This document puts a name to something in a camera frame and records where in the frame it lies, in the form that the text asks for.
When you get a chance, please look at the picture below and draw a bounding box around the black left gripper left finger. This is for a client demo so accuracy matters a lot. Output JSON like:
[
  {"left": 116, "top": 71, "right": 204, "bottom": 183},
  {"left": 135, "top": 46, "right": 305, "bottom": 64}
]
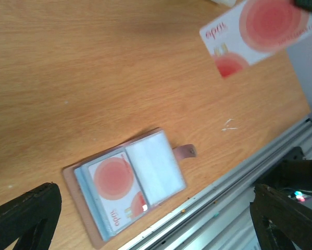
[{"left": 0, "top": 182, "right": 62, "bottom": 249}]

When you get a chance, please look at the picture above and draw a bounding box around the red circle card in holder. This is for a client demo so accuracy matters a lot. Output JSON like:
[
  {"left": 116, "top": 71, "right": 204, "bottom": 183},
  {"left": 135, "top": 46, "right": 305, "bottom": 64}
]
[{"left": 82, "top": 150, "right": 149, "bottom": 236}]

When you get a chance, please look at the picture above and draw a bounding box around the right controller board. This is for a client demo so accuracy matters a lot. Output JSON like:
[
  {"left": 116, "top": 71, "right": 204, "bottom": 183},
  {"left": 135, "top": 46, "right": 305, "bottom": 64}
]
[{"left": 288, "top": 190, "right": 312, "bottom": 203}]

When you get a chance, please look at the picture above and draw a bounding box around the red circle card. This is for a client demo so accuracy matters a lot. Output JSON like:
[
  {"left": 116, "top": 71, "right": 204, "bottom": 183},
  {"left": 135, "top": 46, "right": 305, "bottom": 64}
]
[
  {"left": 199, "top": 1, "right": 312, "bottom": 78},
  {"left": 82, "top": 150, "right": 149, "bottom": 236}
]

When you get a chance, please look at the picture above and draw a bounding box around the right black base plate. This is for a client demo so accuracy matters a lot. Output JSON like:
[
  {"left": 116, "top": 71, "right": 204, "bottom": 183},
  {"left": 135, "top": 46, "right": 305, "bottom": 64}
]
[{"left": 256, "top": 147, "right": 312, "bottom": 196}]

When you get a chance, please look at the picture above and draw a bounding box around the aluminium front rail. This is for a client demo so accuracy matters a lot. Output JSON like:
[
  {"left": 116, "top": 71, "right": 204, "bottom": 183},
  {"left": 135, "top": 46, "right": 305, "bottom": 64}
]
[{"left": 122, "top": 118, "right": 312, "bottom": 249}]

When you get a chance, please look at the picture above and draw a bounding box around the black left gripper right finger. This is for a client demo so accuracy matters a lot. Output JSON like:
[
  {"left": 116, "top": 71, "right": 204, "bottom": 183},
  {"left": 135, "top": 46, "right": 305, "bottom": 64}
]
[{"left": 249, "top": 184, "right": 312, "bottom": 249}]

